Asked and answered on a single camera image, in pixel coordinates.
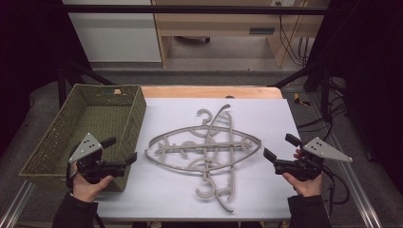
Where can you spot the white cabinet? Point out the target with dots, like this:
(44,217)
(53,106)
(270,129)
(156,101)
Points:
(117,38)

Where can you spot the yellow and black tool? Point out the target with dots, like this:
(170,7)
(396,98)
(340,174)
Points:
(299,100)

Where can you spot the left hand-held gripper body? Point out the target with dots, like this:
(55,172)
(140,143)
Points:
(86,148)

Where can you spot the grey plastic clothes hanger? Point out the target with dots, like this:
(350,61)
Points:
(177,130)
(231,177)
(177,165)

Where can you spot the wooden desk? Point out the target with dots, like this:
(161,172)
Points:
(218,23)

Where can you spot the person's right hand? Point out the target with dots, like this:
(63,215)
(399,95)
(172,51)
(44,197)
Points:
(307,187)

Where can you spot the green woven plastic basket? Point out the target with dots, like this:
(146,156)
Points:
(95,117)

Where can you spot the aluminium rail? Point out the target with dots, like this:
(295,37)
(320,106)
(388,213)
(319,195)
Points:
(15,205)
(355,190)

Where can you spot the person's left hand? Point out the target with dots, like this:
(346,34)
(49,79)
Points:
(87,191)

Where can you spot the black curtain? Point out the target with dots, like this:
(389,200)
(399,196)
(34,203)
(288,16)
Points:
(28,47)
(370,79)

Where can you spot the white table mat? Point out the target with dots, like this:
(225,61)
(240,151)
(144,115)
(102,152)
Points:
(164,196)

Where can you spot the black metal stand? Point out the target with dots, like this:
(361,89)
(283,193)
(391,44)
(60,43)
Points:
(63,82)
(323,88)

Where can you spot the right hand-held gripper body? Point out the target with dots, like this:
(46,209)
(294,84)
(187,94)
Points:
(323,151)

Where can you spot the black horizontal frame bar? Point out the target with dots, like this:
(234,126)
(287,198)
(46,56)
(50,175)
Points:
(190,9)

